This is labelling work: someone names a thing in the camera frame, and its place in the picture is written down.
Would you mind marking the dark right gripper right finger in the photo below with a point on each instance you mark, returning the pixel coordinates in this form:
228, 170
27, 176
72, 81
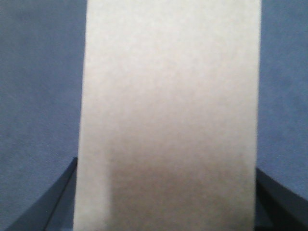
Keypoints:
277, 207

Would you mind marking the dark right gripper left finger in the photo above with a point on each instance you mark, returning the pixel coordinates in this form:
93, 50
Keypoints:
54, 210

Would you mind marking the brown cardboard box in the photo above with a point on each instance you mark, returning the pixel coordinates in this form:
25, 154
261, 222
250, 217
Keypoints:
168, 131

